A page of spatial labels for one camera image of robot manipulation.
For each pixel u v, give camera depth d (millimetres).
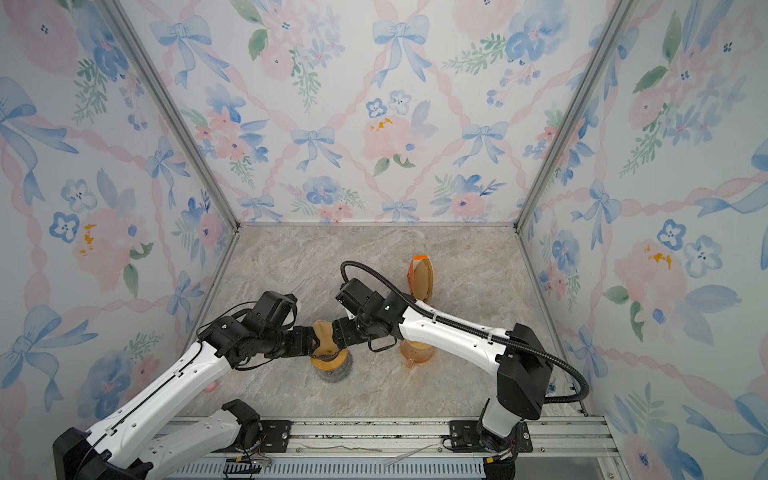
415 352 816
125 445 395
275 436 743
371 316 575
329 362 757
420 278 977
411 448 735
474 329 463
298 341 678
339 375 809
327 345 793
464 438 732
